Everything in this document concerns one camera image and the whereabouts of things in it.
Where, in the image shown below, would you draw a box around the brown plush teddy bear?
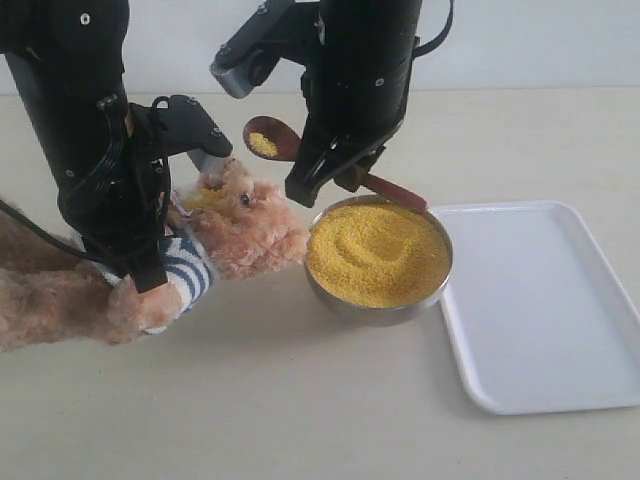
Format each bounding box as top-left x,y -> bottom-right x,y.
1,157 -> 309,351

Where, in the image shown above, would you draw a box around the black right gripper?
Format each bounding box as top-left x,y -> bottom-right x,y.
285,49 -> 413,207

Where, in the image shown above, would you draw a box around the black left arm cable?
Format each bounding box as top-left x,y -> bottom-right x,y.
0,97 -> 176,266

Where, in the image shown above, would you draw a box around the white plastic tray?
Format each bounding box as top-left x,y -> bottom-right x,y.
434,200 -> 639,415

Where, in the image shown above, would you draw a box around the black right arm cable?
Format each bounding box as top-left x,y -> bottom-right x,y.
412,0 -> 456,57

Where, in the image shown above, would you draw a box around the yellow millet grains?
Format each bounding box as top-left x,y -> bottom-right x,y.
175,155 -> 453,309

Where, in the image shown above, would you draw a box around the dark red wooden spoon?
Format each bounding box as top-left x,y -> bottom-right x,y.
243,116 -> 428,213

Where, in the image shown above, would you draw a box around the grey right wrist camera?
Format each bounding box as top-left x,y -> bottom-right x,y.
209,1 -> 320,99

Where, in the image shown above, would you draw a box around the steel bowl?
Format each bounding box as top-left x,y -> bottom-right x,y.
304,195 -> 454,326

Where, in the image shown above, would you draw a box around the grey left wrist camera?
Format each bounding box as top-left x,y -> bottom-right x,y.
147,95 -> 233,173

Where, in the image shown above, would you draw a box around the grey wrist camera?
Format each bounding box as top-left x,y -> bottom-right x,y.
209,1 -> 320,99
147,95 -> 233,173

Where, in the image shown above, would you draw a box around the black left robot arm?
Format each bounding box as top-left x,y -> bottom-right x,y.
1,1 -> 170,293

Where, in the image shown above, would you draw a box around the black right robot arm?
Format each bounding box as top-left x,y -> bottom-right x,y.
285,1 -> 421,207

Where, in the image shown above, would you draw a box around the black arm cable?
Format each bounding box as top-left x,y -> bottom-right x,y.
0,97 -> 176,266
412,0 -> 456,57

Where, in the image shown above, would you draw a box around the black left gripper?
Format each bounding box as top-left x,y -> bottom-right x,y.
59,104 -> 171,293

